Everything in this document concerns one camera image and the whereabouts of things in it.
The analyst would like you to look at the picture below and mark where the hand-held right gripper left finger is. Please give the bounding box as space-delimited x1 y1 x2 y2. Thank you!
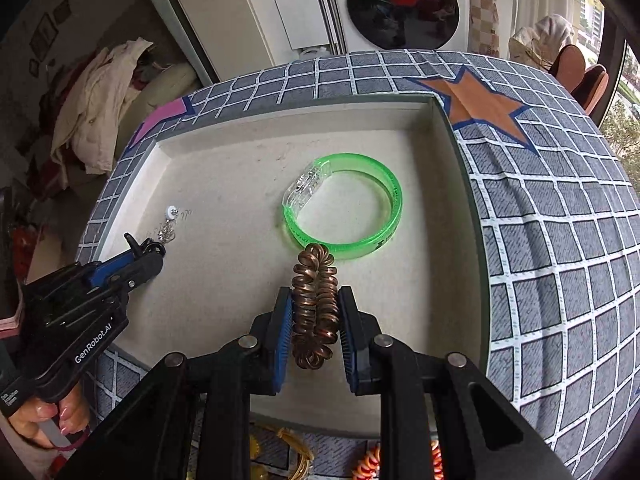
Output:
60 287 296 480

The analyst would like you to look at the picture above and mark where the brown chair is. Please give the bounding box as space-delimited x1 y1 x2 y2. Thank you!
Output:
570 65 610 116
552 45 587 93

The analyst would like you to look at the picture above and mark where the dark window frame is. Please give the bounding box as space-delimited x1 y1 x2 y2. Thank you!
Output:
565 0 640 131

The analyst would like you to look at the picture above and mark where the white tall cabinet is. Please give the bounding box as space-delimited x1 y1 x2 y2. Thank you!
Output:
160 0 332 83

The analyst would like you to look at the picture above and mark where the white washing machine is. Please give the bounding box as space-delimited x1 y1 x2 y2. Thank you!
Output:
324 0 471 54

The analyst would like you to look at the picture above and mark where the small black hair claw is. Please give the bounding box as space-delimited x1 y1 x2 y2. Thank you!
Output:
123 232 167 261

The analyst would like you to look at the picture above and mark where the green translucent bangle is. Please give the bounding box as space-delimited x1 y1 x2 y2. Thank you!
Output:
281 152 404 261

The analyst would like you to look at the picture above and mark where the cream sofa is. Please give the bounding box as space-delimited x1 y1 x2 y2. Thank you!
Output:
130 62 201 126

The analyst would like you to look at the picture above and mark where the shallow grey cardboard box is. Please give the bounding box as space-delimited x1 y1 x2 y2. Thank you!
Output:
75 91 493 438

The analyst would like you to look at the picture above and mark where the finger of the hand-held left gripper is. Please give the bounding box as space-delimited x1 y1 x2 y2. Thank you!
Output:
100 255 165 306
75 249 153 286

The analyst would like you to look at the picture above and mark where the mop pole with red hook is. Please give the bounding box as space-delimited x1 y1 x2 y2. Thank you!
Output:
288 0 342 56

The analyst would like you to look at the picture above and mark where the beige jacket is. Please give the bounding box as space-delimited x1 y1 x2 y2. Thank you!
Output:
50 39 153 176

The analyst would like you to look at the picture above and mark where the yellow flower hair tie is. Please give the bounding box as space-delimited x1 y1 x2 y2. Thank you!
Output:
270 425 317 480

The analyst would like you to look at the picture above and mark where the beige bag with cloth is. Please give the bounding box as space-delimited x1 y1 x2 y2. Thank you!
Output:
509 15 576 68

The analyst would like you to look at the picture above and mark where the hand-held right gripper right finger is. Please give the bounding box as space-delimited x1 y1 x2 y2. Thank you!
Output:
336 285 576 480

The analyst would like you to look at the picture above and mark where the person's left hand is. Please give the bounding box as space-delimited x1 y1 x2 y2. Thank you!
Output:
9 385 92 450

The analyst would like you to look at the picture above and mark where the orange white spiral hair tie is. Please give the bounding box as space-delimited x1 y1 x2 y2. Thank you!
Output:
350 440 444 480

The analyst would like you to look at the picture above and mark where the brown spiral hair tie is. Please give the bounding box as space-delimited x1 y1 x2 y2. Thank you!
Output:
290 242 342 369

